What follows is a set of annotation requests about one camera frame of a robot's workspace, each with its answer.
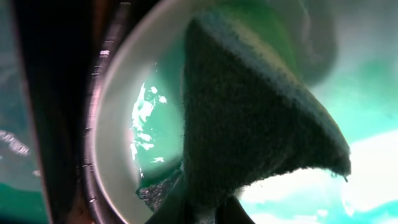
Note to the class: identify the rectangular dark green tray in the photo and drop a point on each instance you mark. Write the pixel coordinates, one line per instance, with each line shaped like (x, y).
(21, 190)

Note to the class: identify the green scrubbing sponge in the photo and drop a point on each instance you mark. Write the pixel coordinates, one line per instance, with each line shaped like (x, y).
(247, 117)

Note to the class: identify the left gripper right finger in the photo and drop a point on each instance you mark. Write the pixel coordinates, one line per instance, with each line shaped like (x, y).
(231, 212)

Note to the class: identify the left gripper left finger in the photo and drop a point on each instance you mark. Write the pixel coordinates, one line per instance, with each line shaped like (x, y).
(172, 210)

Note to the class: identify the pale green plate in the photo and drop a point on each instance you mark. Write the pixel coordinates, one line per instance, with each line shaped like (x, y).
(343, 52)

